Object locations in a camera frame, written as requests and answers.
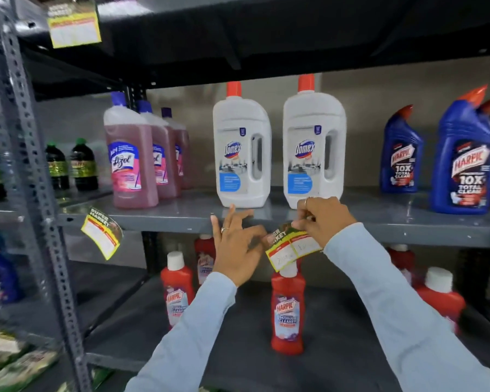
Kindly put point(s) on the person's left hand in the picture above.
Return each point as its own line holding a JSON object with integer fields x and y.
{"x": 235, "y": 257}

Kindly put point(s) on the person's right hand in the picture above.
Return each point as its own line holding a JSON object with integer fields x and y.
{"x": 326, "y": 218}

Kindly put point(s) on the person's left thumb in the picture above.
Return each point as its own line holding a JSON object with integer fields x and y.
{"x": 264, "y": 242}

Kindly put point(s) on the person's left middle finger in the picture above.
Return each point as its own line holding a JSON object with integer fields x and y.
{"x": 245, "y": 218}

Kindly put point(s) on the person's left little finger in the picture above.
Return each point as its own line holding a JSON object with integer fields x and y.
{"x": 215, "y": 228}

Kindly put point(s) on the person's right thumb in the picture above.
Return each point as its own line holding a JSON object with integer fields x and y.
{"x": 301, "y": 226}

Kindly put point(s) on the yellow and white price tag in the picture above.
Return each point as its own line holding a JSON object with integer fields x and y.
{"x": 292, "y": 249}
{"x": 102, "y": 232}
{"x": 74, "y": 28}

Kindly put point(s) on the person's right forearm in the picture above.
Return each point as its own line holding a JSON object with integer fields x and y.
{"x": 404, "y": 322}

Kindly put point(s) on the person's left forearm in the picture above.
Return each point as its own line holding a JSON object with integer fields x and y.
{"x": 188, "y": 338}

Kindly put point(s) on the red bathroom cleaner bottle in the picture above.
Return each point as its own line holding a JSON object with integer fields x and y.
{"x": 205, "y": 257}
{"x": 288, "y": 314}
{"x": 443, "y": 298}
{"x": 403, "y": 261}
{"x": 177, "y": 289}

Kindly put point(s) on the white cleaner bottle red cap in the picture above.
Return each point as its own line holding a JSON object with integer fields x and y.
{"x": 310, "y": 159}
{"x": 239, "y": 159}

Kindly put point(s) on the pink floor cleaner bottle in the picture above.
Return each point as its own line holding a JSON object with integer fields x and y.
{"x": 130, "y": 159}
{"x": 163, "y": 159}
{"x": 183, "y": 151}

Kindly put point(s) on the grey metal shelf rack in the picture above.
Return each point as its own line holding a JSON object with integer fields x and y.
{"x": 392, "y": 220}

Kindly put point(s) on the grey perforated shelf rack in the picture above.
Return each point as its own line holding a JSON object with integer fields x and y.
{"x": 36, "y": 191}

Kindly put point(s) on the green packet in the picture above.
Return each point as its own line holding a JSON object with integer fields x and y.
{"x": 0, "y": 351}
{"x": 22, "y": 369}
{"x": 100, "y": 375}

